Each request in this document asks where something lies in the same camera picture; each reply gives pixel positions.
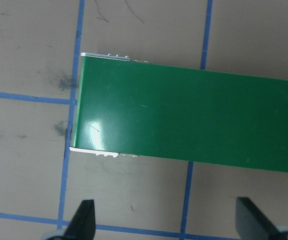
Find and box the green belt conveyor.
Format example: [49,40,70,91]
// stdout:
[69,52,288,175]

